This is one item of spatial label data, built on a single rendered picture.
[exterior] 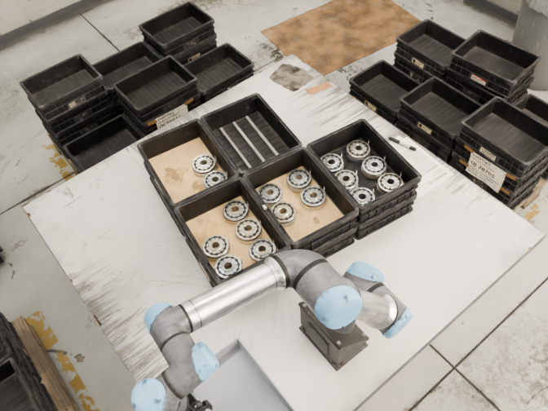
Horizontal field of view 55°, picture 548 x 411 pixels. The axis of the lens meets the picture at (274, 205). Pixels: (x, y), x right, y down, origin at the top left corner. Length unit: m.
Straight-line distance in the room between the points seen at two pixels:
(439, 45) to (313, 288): 2.61
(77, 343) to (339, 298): 1.92
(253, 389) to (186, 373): 0.40
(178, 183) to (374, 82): 1.70
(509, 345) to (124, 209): 1.95
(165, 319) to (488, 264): 1.38
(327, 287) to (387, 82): 2.38
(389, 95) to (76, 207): 1.99
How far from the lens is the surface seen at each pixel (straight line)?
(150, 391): 1.22
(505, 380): 2.84
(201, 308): 1.30
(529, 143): 3.04
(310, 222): 2.09
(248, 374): 1.60
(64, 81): 3.56
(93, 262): 2.32
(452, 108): 3.27
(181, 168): 2.34
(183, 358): 1.23
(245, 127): 2.46
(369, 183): 2.22
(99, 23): 4.91
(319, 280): 1.34
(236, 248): 2.05
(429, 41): 3.74
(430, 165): 2.50
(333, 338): 1.79
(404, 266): 2.17
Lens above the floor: 2.55
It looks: 53 degrees down
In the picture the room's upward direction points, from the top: 5 degrees counter-clockwise
